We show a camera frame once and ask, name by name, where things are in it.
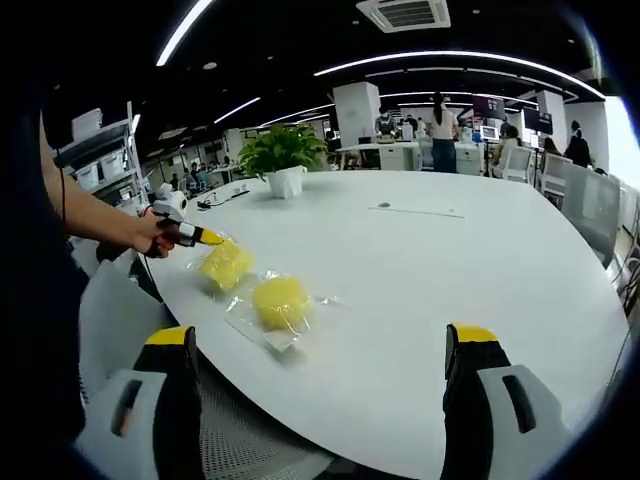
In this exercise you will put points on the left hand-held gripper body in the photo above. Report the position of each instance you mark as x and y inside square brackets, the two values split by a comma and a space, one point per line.
[167, 202]

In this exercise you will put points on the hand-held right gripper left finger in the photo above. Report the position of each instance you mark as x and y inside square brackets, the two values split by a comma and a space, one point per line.
[120, 420]

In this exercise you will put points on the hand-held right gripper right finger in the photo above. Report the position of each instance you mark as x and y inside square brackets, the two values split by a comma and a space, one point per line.
[500, 415]

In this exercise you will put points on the rectangular yellow silicone block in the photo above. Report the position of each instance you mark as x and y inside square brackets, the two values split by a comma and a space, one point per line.
[225, 265]

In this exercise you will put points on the round yellow silicone block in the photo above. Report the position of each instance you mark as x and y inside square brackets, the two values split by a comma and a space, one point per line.
[282, 300]

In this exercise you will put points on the person's left hand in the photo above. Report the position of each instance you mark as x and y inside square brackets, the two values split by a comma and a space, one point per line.
[152, 240]

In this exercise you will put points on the metal shelf rack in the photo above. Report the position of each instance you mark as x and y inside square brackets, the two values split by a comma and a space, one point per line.
[125, 150]

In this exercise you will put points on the white storage box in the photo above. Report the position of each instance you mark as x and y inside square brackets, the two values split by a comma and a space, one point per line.
[112, 162]
[87, 122]

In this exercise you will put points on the green plant in white pot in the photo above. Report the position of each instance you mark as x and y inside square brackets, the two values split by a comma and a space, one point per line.
[285, 182]

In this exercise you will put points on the grey mesh office chair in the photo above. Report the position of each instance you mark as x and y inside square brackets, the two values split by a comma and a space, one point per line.
[150, 325]

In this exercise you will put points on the ceiling light strip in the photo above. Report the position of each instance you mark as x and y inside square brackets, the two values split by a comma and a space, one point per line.
[185, 30]
[237, 109]
[460, 57]

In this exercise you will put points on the person's dark clothed body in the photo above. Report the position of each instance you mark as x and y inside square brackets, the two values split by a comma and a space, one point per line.
[35, 300]

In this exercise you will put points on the white counter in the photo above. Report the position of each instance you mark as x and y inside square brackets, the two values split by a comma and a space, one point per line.
[380, 152]

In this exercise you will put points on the white office chair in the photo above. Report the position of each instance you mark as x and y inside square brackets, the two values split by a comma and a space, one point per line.
[555, 172]
[517, 162]

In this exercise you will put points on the white desktop monitor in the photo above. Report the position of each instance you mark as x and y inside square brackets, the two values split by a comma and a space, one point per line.
[489, 132]

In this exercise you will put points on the ceiling air conditioner vent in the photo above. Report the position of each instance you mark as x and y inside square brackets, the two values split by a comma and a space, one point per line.
[405, 12]

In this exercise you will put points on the dark hanging screen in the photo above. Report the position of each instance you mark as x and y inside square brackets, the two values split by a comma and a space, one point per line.
[489, 107]
[545, 120]

